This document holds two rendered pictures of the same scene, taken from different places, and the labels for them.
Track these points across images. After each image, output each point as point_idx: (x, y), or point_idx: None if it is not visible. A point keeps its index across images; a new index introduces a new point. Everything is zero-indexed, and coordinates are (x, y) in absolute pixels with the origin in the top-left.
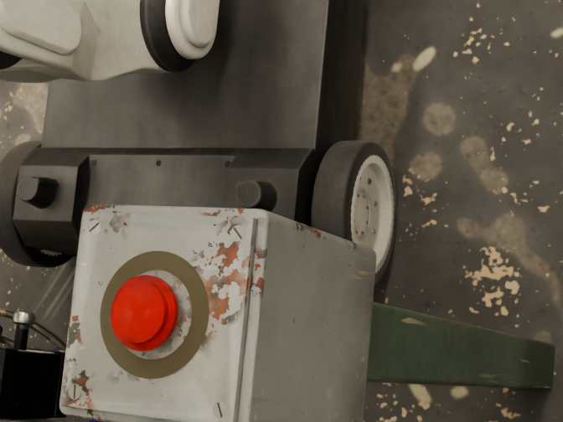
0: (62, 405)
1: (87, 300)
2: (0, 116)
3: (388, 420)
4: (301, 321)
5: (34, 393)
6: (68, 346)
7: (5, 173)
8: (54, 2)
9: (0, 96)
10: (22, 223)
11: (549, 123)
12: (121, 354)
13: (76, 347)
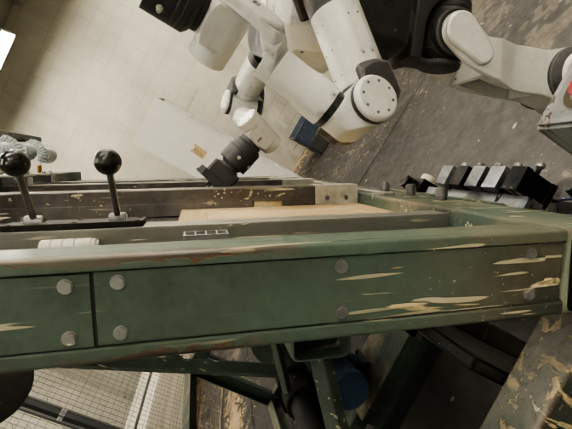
0: (538, 124)
1: (562, 88)
2: (568, 175)
3: None
4: None
5: (534, 191)
6: (548, 105)
7: (560, 184)
8: None
9: (571, 168)
10: (561, 203)
11: None
12: (569, 102)
13: (551, 105)
